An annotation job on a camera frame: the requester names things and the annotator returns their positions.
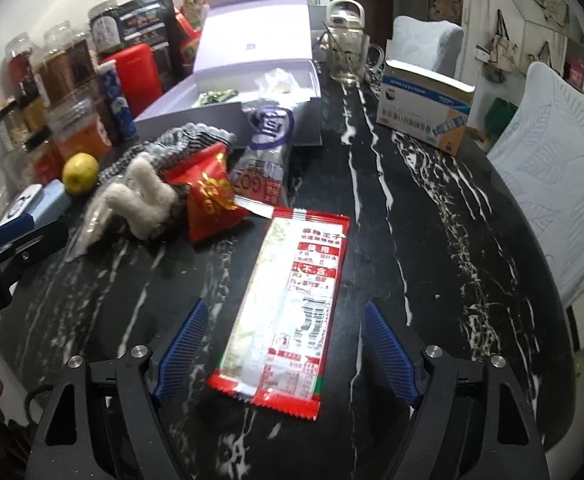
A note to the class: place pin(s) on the red snack bag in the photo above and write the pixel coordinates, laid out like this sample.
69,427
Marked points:
188,35

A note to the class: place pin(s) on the orange-filled clear jar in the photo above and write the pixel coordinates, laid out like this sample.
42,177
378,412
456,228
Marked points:
79,127

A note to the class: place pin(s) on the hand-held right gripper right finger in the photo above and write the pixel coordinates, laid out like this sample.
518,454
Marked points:
389,355

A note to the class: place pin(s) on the green paper bag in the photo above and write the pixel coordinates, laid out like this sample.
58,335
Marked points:
499,115

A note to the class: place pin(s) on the checked twisted headband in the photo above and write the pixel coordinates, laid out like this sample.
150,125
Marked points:
187,137

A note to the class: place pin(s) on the white fluffy checked hair accessory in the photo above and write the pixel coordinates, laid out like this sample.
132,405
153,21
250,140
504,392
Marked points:
142,200

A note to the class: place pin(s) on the yellow lemon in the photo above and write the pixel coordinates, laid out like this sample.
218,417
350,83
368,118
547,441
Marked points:
79,172

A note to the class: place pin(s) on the blue tube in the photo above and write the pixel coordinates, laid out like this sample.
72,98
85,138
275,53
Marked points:
117,100

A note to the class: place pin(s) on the white blue device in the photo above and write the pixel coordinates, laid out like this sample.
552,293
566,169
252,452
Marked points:
54,200

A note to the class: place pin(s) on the small red gold packet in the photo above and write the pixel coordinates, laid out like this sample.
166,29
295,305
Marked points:
212,195

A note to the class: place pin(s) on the black foil bag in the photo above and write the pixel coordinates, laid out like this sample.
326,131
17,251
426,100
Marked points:
144,17

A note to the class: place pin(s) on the silver purple snack packet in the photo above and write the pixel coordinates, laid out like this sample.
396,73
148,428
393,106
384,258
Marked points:
267,160

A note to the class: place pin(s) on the glass mug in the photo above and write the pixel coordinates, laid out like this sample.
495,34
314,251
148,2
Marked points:
344,60

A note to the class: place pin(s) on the red canister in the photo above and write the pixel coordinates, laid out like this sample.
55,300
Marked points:
139,70

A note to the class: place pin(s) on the red-filled clear jar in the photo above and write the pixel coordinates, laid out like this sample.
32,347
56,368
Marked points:
44,160

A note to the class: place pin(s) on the white house-shaped rack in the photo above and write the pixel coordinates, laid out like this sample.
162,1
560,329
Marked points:
531,25

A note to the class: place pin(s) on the brown-filled clear jar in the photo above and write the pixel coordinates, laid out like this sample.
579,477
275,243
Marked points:
81,55
52,67

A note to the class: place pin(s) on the white round-button device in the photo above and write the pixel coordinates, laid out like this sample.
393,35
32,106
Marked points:
19,205

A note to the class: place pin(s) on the light blue quilted chair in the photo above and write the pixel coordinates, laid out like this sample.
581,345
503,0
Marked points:
551,160
426,42

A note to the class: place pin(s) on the white cloth in box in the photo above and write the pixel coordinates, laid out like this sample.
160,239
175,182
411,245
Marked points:
277,82

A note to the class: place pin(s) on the green wrapped candies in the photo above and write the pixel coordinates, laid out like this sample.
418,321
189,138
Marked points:
217,96

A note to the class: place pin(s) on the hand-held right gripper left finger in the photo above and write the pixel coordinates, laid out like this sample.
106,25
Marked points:
182,350

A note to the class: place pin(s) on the long red white snack packet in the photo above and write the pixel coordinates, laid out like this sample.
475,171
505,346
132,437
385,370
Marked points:
282,320

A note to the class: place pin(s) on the purple box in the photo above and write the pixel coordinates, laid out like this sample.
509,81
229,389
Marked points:
252,25

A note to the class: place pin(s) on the white blue medicine box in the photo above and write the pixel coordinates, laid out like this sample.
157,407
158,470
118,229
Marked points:
421,107

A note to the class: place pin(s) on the dark jar with white label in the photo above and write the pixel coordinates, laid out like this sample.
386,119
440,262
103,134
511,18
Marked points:
104,25

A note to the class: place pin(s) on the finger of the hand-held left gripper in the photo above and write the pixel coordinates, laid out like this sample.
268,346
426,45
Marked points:
7,232
37,245

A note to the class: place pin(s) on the clear plastic bag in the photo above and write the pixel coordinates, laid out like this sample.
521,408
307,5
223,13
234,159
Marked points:
84,230

